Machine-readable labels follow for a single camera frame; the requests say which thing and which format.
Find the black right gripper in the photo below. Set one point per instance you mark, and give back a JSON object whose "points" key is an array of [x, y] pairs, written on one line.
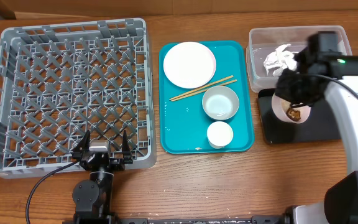
{"points": [[291, 86]]}

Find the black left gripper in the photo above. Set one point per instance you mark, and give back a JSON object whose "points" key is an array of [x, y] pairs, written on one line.
{"points": [[118, 163]]}

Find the pink shallow bowl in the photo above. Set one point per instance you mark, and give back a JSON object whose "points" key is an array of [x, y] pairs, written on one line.
{"points": [[280, 107]]}

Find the brown food scrap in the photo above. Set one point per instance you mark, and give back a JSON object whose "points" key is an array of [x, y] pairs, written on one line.
{"points": [[293, 114]]}

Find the white paper napkin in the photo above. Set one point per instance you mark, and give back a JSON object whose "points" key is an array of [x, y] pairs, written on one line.
{"points": [[279, 60]]}

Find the grey bowl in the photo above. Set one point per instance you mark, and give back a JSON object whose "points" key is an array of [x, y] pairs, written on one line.
{"points": [[220, 103]]}

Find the white cup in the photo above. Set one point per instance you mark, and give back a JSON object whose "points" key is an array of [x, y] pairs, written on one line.
{"points": [[219, 134]]}

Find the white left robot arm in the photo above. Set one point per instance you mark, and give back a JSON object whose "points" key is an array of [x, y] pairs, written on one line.
{"points": [[92, 197]]}

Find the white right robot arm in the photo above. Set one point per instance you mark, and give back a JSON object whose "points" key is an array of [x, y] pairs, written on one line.
{"points": [[324, 72]]}

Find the clear plastic waste bin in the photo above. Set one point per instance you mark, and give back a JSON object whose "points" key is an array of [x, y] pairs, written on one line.
{"points": [[263, 41]]}

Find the black tray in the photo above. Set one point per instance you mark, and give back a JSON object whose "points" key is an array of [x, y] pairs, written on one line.
{"points": [[320, 126]]}

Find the wooden chopstick upper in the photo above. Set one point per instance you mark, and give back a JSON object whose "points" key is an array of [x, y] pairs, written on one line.
{"points": [[223, 81]]}

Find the grey dish rack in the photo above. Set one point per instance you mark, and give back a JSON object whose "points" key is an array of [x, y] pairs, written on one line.
{"points": [[61, 81]]}

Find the teal plastic tray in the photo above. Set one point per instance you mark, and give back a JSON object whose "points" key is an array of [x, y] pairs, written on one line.
{"points": [[184, 124]]}

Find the large white plate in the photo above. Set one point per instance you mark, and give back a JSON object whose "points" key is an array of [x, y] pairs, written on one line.
{"points": [[189, 65]]}

